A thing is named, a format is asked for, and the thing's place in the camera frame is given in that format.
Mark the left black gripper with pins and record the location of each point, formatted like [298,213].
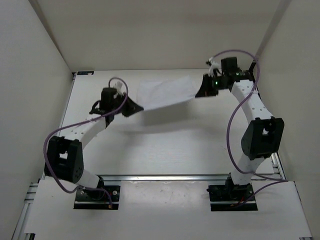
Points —
[131,108]

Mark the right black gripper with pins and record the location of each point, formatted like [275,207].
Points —
[205,90]

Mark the white fabric skirt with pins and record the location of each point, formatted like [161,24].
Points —
[153,95]

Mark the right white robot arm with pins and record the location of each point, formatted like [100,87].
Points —
[229,66]

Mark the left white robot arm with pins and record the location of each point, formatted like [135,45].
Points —
[64,158]

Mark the left blue corner label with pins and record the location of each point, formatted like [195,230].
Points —
[85,73]

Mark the white front cover board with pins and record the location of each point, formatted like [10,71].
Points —
[175,210]

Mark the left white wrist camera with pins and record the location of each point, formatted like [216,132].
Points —
[118,86]

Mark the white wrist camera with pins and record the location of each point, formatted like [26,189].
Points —
[214,67]
[118,86]

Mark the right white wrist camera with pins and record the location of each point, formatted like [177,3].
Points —
[214,67]

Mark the front aluminium rail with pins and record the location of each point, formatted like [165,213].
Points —
[179,177]

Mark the right aluminium frame rail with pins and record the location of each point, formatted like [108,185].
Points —
[263,135]

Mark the aluminium frame rail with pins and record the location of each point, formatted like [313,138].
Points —
[263,135]
[59,126]

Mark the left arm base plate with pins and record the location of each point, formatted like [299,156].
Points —
[98,200]

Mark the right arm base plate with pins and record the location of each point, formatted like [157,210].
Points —
[231,197]

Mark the left aluminium frame rail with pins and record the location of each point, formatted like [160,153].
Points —
[59,126]

